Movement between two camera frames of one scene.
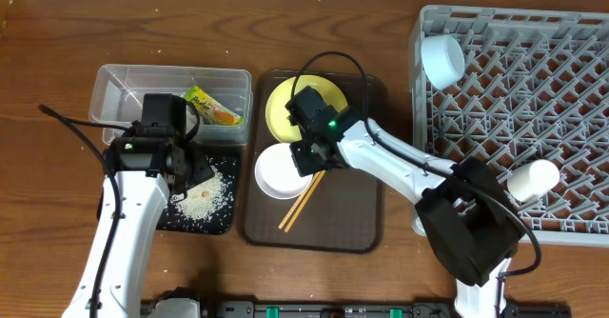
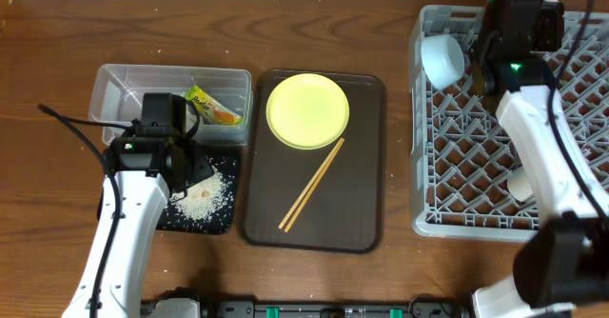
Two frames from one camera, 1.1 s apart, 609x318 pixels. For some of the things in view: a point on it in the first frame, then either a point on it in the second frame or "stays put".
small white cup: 533,178 stays put
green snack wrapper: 217,112 stays put
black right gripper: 304,165 → 552,15
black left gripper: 203,164 stays put
